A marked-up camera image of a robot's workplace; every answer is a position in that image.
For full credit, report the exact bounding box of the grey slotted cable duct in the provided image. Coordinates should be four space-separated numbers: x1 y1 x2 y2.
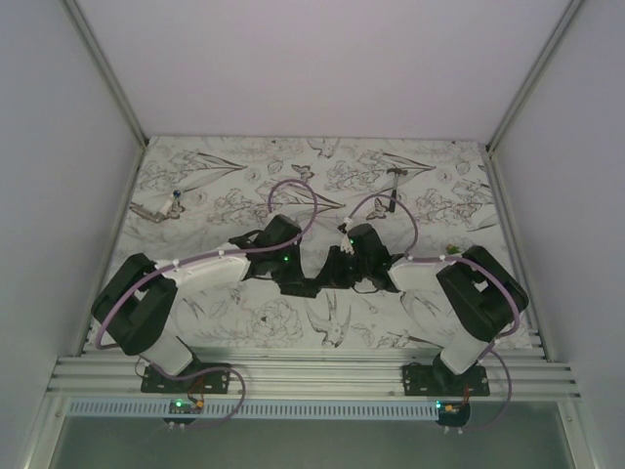
66 398 438 421

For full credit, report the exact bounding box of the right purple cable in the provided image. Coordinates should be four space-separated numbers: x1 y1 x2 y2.
336 191 519 435

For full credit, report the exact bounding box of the black fuse box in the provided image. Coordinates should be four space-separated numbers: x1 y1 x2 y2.
279 277 341 299

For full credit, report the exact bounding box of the small circuit board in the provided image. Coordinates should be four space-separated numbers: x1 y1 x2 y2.
436 401 470 418
168 399 204 415

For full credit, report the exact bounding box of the right small circuit board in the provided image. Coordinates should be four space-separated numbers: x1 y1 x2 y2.
436 401 470 418

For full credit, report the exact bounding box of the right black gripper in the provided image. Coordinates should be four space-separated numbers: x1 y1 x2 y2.
312 246 370 290

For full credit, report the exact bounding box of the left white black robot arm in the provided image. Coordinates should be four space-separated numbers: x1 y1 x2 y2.
92 215 306 393

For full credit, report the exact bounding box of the green plastic connector part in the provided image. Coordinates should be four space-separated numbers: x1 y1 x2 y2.
445 244 462 255

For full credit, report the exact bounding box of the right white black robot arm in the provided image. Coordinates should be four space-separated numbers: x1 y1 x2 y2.
314 224 528 396

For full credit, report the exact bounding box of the left small circuit board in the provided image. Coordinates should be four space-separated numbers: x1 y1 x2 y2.
168 399 204 415

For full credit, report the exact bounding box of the aluminium rail frame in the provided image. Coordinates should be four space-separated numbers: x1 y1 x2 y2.
47 347 581 402

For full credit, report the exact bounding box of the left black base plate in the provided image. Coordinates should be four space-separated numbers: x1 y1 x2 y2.
140 362 230 395

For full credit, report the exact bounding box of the floral patterned table mat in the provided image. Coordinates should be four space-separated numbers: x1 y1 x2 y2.
111 137 510 349

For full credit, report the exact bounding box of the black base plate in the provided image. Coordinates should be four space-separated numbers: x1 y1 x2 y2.
401 362 490 398
140 362 230 395

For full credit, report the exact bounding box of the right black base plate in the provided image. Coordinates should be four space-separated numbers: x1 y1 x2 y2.
401 362 490 398

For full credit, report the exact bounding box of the small black hammer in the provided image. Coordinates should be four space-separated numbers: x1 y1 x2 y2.
387 167 406 213

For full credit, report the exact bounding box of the metal clip with blue bead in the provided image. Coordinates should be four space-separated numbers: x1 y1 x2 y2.
130 190 186 224

